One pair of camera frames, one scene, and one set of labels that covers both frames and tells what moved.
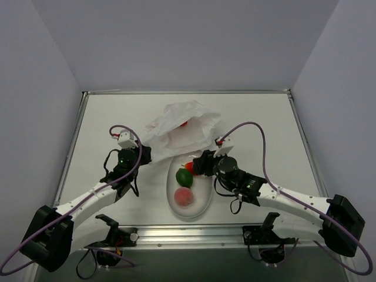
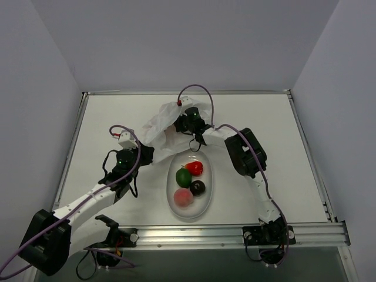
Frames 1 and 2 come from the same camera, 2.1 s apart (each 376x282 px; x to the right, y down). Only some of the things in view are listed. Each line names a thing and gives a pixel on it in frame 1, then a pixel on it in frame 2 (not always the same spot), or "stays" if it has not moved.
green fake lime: [184, 177] stays
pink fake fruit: [183, 196] stays
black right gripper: [201, 164] to [178, 124]
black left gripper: [145, 154] stays
